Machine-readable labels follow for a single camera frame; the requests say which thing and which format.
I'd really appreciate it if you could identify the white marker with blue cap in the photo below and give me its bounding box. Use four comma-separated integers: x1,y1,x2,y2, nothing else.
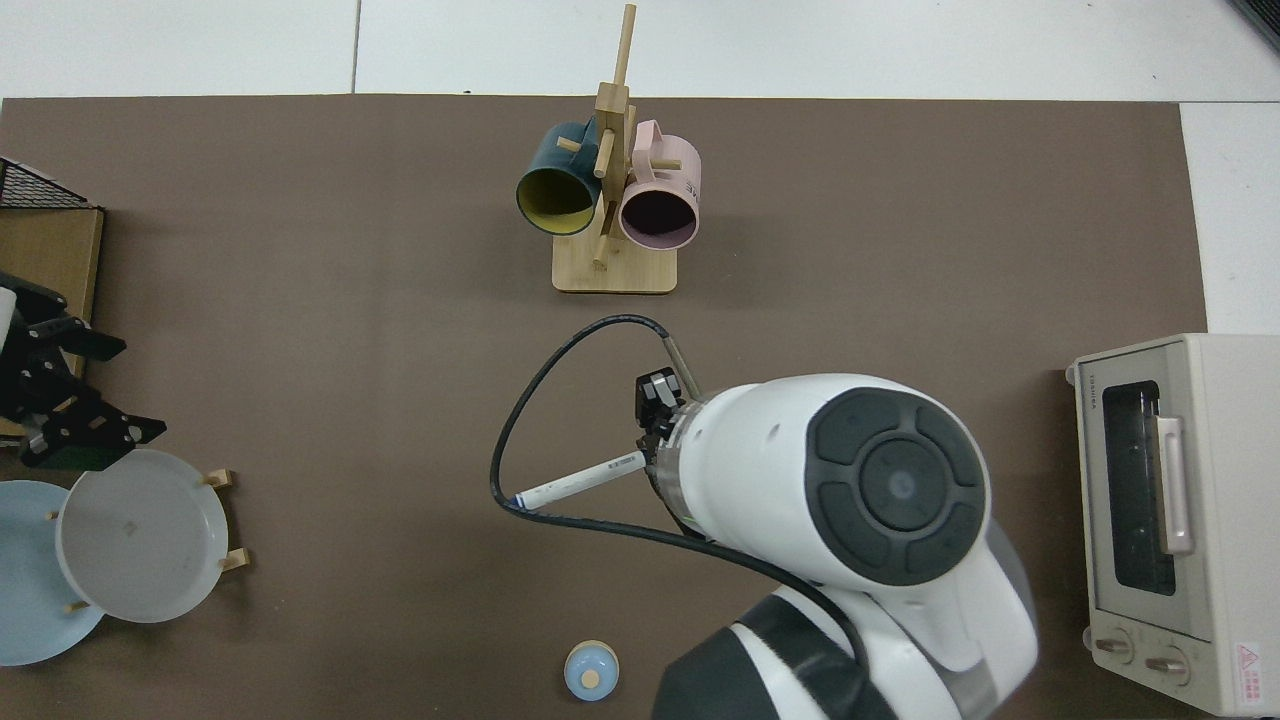
513,449,650,510

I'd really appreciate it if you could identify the grey plate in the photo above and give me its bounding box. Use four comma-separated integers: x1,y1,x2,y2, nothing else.
55,449,230,625

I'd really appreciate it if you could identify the wooden cup stand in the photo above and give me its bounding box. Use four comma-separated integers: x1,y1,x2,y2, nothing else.
552,3,679,295

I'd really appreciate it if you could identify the light blue plate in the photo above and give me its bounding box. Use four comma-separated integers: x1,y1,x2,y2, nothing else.
0,480,106,667

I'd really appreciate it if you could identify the wooden plate rack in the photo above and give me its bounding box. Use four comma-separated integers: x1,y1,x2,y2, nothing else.
45,468,251,613

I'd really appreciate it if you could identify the pink cup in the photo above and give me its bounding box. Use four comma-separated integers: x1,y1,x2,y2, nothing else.
618,119,703,250

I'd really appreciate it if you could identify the dark blue cup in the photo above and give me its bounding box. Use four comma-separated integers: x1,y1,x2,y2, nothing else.
515,118,606,237

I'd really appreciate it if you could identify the brown table cloth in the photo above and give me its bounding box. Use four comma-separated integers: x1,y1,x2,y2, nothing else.
0,95,1209,720

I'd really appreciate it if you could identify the small blue round thing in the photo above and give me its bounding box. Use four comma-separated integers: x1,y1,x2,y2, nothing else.
563,640,621,702

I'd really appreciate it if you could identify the pale toaster oven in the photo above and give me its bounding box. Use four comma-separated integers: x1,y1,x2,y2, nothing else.
1065,333,1280,717

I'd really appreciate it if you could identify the black flat panel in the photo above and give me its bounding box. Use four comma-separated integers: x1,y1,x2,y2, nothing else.
1228,0,1280,53

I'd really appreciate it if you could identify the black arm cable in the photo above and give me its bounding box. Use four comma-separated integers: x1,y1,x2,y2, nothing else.
489,314,873,720

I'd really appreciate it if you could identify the wire basket with wooden floor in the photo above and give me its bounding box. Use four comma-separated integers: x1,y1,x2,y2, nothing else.
0,157,106,441

